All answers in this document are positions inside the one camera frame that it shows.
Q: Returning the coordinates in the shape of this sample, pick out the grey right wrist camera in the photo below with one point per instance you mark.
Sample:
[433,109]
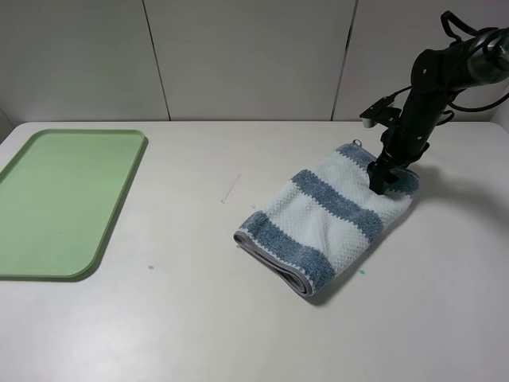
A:
[381,112]

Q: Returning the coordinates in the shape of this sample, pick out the blue white striped towel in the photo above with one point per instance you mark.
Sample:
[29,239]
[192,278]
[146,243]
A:
[323,219]

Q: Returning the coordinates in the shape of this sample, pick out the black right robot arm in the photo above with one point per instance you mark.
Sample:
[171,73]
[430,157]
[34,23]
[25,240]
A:
[437,78]

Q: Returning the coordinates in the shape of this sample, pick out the green plastic tray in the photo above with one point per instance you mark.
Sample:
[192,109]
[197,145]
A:
[61,194]

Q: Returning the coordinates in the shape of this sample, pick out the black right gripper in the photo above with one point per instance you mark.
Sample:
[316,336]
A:
[406,141]

